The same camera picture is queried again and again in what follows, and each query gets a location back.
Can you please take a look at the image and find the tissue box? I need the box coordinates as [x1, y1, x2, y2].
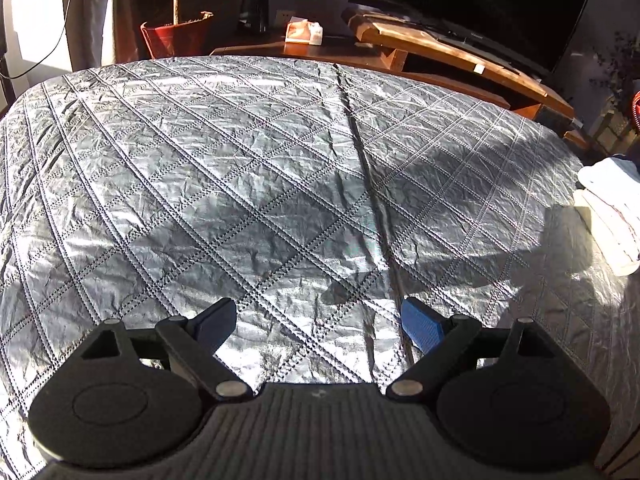
[285, 17, 324, 47]

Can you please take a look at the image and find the black cylindrical appliance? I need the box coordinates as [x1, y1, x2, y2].
[239, 0, 271, 36]

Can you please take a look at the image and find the black flat television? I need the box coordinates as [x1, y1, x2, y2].
[348, 0, 593, 73]

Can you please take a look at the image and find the brown woven basket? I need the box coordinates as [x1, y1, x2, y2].
[592, 107, 640, 158]

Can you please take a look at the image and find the dark dried plant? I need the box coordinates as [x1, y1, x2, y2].
[590, 32, 640, 106]

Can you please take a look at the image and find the silver quilted blanket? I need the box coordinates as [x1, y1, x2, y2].
[0, 55, 640, 480]

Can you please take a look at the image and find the red plant pot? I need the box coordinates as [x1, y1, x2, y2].
[140, 11, 215, 59]

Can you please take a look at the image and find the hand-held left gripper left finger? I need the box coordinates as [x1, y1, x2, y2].
[80, 297, 253, 403]

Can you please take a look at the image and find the light curtain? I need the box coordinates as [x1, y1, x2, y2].
[64, 0, 146, 68]

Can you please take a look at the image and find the beige garment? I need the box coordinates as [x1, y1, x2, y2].
[572, 189, 640, 277]

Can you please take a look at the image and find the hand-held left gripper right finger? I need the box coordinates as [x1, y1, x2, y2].
[386, 296, 561, 402]

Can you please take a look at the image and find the light wooden television stand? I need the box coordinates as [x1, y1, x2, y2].
[341, 6, 593, 148]

